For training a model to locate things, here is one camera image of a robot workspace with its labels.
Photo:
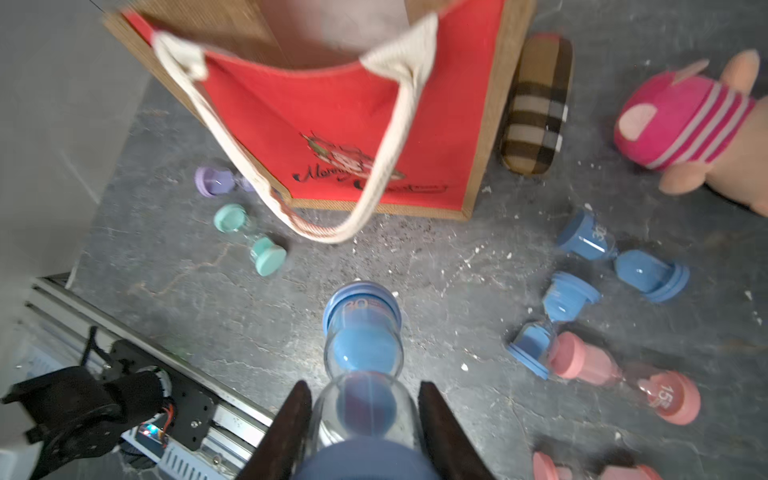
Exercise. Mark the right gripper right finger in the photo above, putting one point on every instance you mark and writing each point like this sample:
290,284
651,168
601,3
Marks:
448,447

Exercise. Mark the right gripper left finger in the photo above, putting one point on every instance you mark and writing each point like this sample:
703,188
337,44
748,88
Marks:
276,454

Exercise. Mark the blue hourglass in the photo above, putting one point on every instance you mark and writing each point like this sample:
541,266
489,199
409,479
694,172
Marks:
364,424
563,301
656,279

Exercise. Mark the red burlap canvas bag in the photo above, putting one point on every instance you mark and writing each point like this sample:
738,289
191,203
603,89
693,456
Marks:
405,128

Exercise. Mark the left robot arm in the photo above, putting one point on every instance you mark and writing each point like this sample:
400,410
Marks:
66,415

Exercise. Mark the green hourglass left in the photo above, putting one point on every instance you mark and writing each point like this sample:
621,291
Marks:
267,256

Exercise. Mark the purple hourglass lying left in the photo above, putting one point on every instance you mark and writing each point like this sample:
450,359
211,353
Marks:
211,182

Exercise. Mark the plaid glasses case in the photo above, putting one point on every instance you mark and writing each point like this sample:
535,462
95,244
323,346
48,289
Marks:
537,110

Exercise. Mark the pink plush pig doll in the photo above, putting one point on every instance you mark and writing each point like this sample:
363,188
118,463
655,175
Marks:
698,131

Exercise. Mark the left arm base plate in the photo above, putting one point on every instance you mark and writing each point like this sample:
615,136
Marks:
193,405

